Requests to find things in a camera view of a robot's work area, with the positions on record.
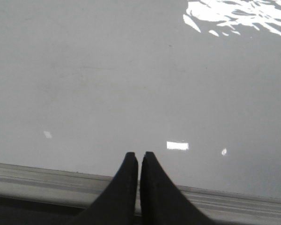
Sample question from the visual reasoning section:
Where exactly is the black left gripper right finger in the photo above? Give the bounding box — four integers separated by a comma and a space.
140, 151, 215, 225

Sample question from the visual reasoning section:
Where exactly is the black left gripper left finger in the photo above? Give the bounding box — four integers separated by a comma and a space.
68, 152, 138, 225

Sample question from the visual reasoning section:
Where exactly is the white whiteboard with aluminium frame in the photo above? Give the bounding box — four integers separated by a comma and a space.
0, 0, 281, 225

